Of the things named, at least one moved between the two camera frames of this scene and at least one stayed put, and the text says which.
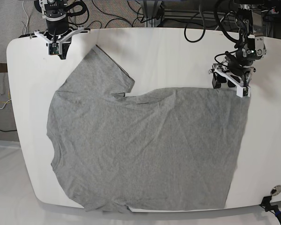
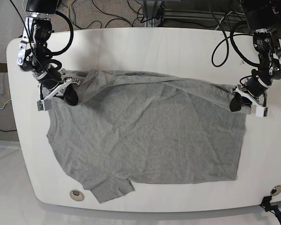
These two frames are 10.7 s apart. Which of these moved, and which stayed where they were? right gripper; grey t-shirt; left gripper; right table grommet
Moved: right gripper; grey t-shirt; left gripper
Stayed: right table grommet
